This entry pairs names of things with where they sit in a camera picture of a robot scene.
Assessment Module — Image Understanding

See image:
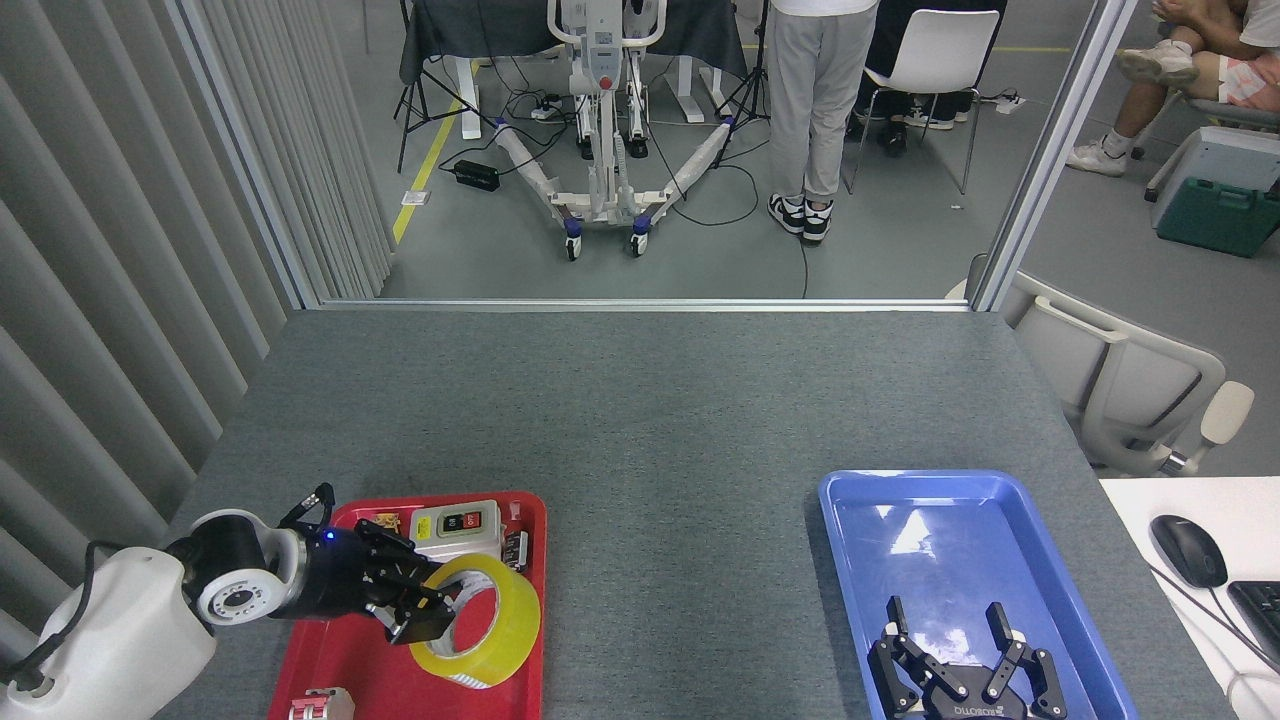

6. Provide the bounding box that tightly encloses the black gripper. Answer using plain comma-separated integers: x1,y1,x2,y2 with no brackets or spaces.
296,518,457,646
867,597,1066,720

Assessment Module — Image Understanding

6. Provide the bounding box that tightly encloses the yellow tape roll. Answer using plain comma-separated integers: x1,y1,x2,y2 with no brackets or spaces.
408,553,541,689

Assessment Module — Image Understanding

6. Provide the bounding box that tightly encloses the red plastic tray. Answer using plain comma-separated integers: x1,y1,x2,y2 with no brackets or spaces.
268,490,549,720

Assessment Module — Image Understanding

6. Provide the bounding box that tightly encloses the blue plastic tray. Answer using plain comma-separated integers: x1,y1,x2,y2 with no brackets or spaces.
818,470,1141,720

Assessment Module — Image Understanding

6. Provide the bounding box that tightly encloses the white red block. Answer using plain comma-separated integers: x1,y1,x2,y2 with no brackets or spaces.
288,688,354,720

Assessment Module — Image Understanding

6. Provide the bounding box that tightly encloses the white side table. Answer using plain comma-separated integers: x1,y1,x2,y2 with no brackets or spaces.
1100,477,1280,720

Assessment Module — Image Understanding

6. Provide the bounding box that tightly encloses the black computer mouse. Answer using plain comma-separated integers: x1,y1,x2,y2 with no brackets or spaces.
1150,515,1229,589

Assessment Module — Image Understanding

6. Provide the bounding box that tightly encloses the black keyboard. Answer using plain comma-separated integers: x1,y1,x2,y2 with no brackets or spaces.
1227,581,1280,666

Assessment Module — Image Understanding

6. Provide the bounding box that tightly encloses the grey white office chair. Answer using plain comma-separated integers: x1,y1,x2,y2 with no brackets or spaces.
948,255,1256,478

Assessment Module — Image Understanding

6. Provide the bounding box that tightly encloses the grey vertical blind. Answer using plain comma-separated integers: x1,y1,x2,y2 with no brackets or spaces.
0,0,393,720

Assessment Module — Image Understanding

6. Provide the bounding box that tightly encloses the black tripod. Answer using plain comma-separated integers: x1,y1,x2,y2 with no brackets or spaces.
712,0,771,171
393,0,501,176

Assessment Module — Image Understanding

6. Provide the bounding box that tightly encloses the green plastic case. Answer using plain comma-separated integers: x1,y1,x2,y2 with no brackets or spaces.
1157,178,1280,259

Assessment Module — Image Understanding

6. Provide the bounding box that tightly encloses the white wheeled stand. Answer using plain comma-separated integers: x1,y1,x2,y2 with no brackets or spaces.
495,0,736,261

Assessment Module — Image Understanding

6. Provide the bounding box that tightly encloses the table with black cloth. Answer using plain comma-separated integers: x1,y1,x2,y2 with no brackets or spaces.
400,0,749,141

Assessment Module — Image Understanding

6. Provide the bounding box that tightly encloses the grey white box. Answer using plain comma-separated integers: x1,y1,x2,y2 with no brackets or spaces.
1145,127,1280,231

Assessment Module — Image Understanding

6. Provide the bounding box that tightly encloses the seated person in black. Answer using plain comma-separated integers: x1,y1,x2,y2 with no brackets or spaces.
845,0,1009,156

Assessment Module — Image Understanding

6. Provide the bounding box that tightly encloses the white two-button switch box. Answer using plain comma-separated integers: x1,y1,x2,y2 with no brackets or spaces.
410,500,504,563

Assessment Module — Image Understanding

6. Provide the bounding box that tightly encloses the black mouse cable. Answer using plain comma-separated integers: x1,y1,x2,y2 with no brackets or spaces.
1148,565,1280,673

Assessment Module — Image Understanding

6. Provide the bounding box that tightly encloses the silver frame rail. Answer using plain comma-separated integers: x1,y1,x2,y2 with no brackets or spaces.
318,298,971,313

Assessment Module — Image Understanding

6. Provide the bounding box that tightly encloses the silver frame post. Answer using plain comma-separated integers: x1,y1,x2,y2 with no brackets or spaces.
165,0,321,311
972,0,1141,313

